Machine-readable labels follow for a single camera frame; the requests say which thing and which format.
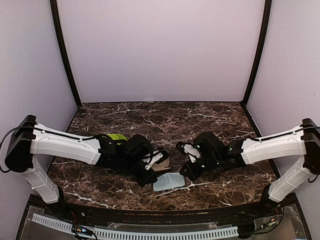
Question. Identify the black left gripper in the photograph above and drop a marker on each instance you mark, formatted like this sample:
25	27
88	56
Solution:
148	178

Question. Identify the black corner frame post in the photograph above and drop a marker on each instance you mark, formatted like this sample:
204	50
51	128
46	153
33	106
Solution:
63	52
259	51

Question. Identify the black corner frame post left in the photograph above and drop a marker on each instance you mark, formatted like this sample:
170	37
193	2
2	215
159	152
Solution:
63	52

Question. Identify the black corner frame post right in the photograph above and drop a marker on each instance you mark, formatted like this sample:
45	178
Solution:
259	51

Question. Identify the green bowl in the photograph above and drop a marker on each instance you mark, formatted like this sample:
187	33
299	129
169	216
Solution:
117	138

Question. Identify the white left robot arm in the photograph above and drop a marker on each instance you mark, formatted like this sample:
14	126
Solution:
31	138

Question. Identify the black quilted glasses case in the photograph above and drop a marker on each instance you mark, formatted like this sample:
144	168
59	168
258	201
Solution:
162	164

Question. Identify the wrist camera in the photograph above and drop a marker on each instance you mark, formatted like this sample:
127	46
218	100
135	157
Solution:
152	158
188	149

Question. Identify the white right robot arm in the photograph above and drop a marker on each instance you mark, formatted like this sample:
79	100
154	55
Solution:
302	141

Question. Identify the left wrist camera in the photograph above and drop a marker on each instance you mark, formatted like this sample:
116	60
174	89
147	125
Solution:
152	158

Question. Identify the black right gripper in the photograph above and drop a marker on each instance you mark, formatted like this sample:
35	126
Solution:
193	174

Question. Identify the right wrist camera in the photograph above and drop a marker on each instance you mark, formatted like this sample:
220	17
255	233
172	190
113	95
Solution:
188	149

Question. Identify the white slotted cable duct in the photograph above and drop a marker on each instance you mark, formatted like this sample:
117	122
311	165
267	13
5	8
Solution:
98	233

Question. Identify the blue cleaning cloth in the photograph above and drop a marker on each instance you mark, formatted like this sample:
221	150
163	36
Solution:
169	181

